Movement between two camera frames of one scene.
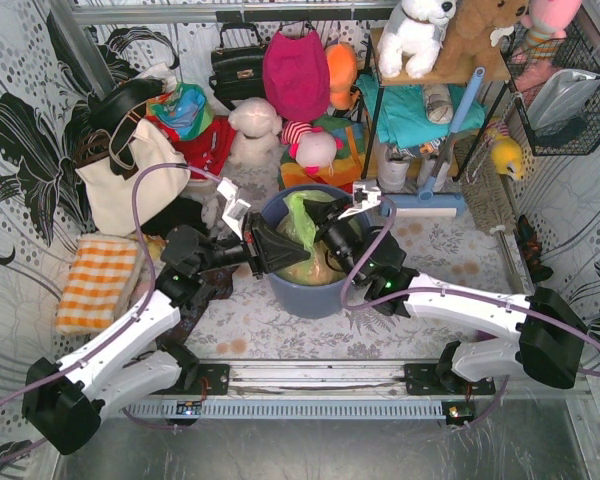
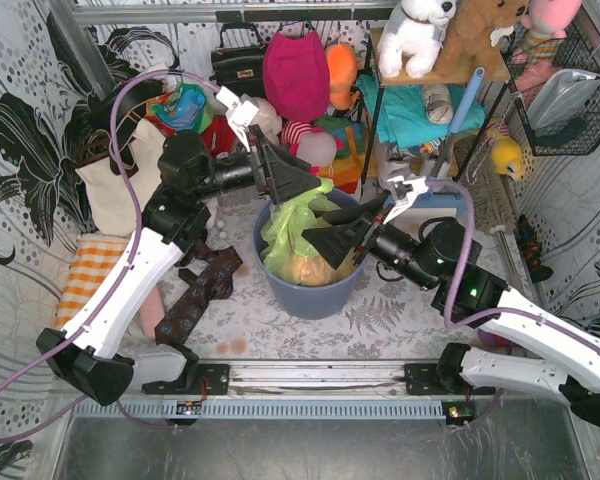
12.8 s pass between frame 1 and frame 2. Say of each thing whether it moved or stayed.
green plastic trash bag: stayed
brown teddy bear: stayed
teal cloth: stayed
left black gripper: moved
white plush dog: stayed
